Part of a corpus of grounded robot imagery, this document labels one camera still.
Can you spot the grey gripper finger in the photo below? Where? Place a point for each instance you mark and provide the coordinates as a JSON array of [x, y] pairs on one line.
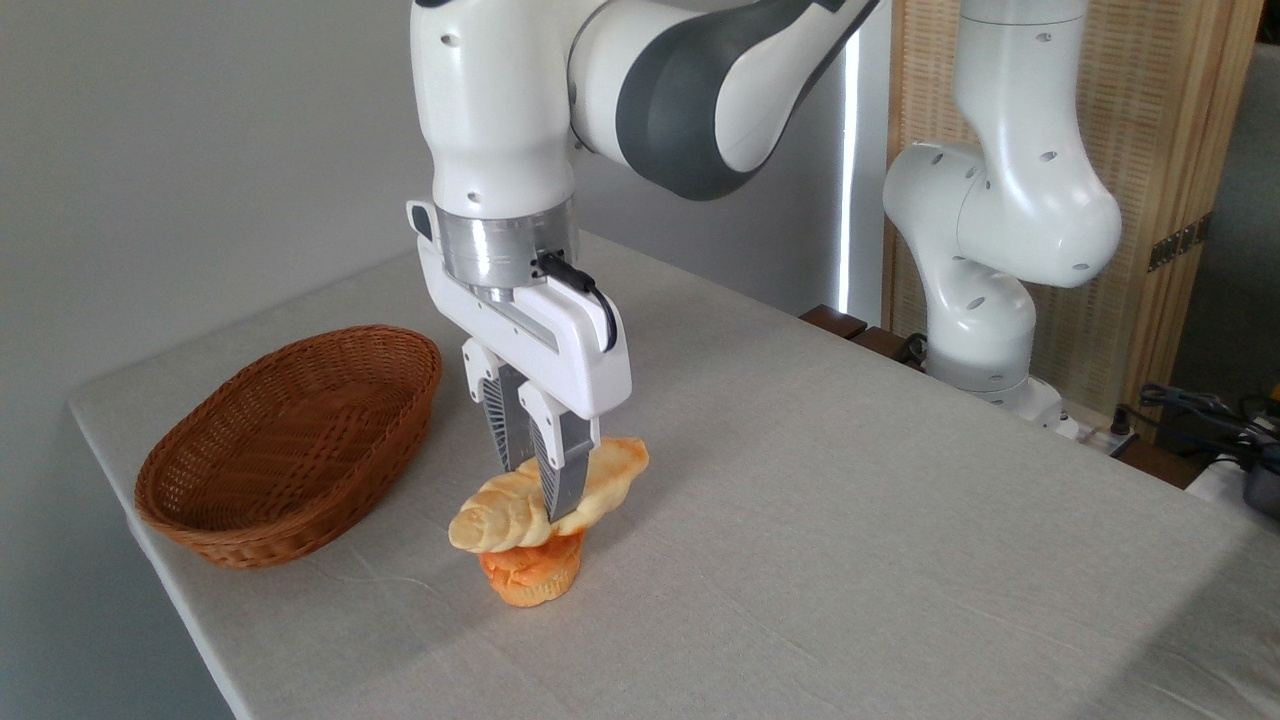
[[497, 410], [565, 470]]

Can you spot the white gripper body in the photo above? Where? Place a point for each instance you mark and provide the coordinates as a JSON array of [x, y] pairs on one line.
[[560, 350]]

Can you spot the pale braided bread loaf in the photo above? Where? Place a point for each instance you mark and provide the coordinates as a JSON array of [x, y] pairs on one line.
[[500, 515]]

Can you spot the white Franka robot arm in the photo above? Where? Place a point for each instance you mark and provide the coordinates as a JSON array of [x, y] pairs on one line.
[[500, 100]]

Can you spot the orange braided bread bun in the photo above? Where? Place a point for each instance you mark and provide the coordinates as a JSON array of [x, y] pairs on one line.
[[535, 575]]

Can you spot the brown wicker oval basket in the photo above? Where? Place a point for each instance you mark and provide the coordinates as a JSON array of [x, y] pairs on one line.
[[290, 450]]

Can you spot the dark wooden furniture piece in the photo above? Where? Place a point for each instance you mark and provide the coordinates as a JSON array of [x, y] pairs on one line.
[[850, 328]]

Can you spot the grey tablecloth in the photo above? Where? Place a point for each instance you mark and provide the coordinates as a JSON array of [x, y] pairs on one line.
[[850, 560]]

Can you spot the white power strip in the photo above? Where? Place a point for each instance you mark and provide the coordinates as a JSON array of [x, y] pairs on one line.
[[1095, 432]]

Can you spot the bamboo wooden folding screen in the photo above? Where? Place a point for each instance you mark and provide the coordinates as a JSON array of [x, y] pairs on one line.
[[1170, 130]]

